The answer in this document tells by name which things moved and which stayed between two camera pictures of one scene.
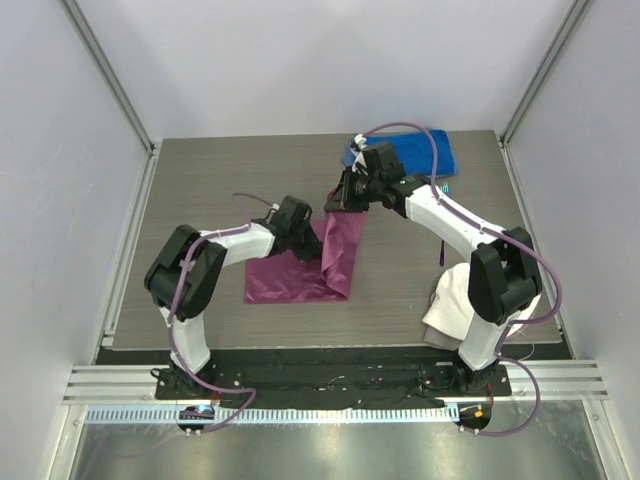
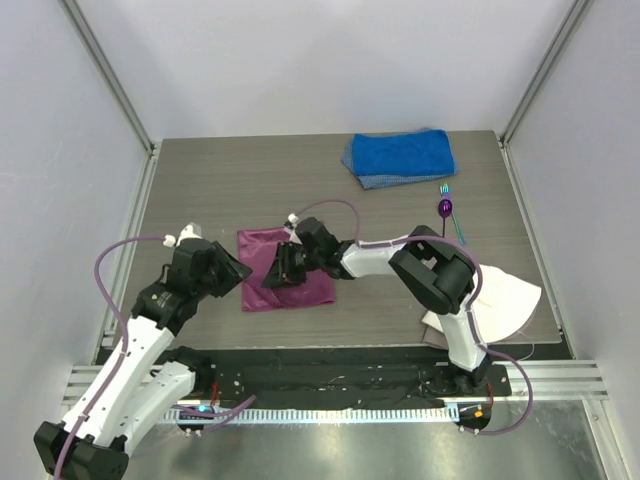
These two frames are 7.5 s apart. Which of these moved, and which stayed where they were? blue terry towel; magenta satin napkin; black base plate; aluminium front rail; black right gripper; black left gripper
Moved: black right gripper; black left gripper; magenta satin napkin
Stayed: black base plate; aluminium front rail; blue terry towel
